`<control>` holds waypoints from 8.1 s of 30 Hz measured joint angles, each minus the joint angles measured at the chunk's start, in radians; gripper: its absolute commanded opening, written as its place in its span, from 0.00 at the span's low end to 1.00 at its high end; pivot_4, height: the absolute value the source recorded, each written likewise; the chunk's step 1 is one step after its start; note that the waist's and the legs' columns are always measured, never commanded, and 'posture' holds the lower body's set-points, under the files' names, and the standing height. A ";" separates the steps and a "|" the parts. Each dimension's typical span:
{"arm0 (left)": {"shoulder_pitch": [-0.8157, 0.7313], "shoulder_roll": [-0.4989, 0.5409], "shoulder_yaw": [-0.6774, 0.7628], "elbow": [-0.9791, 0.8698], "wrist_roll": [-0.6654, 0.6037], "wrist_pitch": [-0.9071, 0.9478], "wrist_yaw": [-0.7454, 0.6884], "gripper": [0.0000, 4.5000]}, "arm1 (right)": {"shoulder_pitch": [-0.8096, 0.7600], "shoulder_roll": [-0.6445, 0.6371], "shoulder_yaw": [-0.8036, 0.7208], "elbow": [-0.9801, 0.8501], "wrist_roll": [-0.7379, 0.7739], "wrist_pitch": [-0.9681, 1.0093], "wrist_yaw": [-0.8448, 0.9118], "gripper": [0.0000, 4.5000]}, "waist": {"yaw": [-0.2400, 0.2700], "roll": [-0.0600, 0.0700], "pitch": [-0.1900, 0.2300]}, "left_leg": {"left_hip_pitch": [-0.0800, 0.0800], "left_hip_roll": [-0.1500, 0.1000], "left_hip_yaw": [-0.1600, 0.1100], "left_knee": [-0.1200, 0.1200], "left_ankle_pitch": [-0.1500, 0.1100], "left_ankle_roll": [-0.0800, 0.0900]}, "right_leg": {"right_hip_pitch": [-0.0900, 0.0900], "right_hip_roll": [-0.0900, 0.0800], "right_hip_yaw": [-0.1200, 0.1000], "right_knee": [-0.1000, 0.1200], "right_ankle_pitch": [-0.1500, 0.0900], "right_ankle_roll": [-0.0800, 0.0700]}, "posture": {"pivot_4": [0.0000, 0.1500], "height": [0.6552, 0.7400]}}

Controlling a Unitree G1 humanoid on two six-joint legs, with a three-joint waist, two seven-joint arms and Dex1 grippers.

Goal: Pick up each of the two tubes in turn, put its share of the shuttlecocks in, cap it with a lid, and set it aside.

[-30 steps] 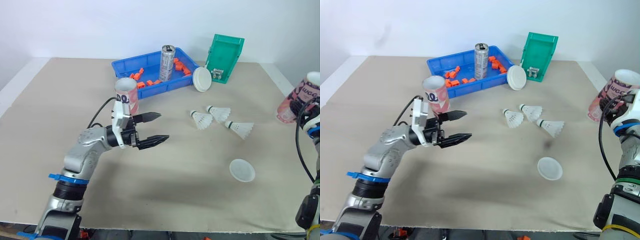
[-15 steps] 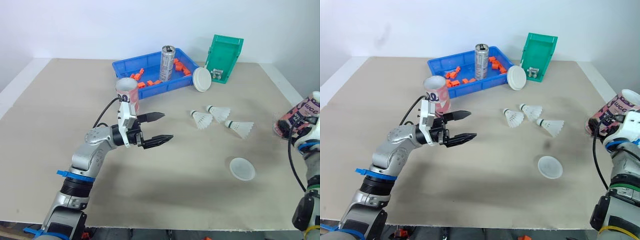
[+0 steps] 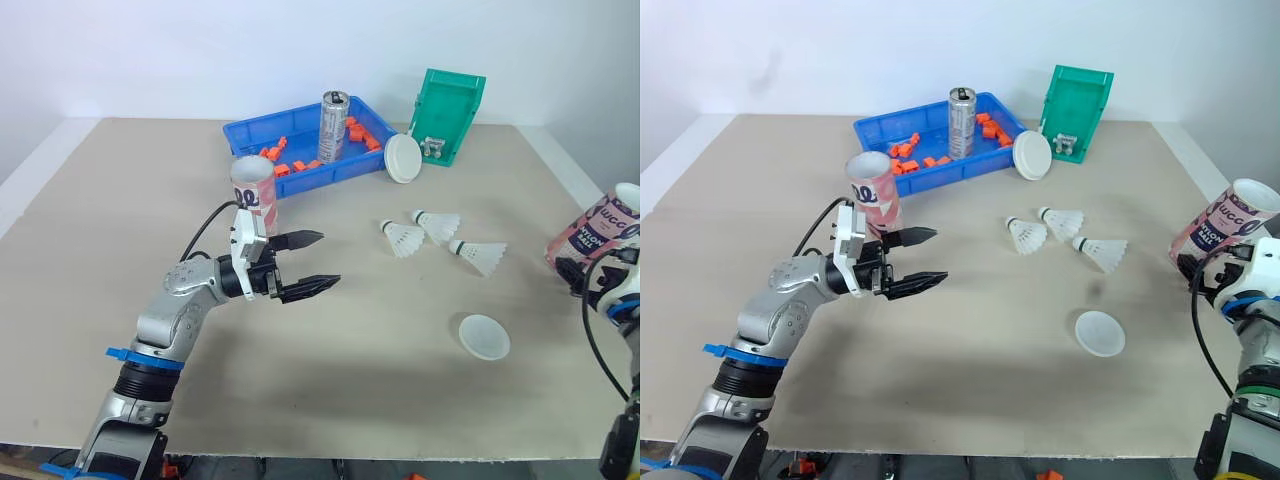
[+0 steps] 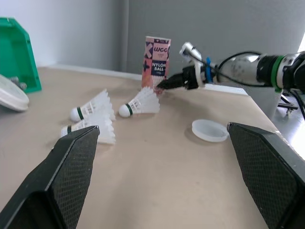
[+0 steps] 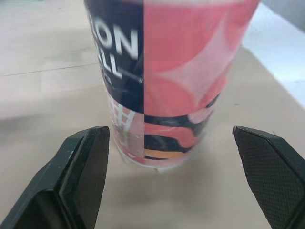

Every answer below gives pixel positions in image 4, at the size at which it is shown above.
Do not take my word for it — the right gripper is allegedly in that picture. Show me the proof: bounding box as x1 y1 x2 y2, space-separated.
182 66 201 91

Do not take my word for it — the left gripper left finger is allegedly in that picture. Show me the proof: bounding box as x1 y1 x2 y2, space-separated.
0 125 100 229

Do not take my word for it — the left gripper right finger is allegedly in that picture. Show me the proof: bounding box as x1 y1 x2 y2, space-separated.
227 122 305 229

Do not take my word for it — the white plastic tube lid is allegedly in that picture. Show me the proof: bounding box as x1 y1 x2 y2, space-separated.
192 119 230 143

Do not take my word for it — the pink patterned shuttlecock tube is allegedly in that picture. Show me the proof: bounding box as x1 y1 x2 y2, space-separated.
141 36 173 90

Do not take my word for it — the white shuttlecock green band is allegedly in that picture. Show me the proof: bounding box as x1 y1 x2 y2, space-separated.
70 89 116 122
60 115 116 145
118 86 161 118

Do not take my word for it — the white round plate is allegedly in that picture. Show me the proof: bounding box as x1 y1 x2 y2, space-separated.
0 73 30 113

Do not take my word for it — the green plastic bin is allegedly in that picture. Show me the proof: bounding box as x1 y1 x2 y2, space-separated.
0 17 42 94

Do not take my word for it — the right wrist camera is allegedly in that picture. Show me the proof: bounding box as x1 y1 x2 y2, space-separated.
179 42 203 63

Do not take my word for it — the black cable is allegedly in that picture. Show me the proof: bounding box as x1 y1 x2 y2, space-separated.
190 50 274 87

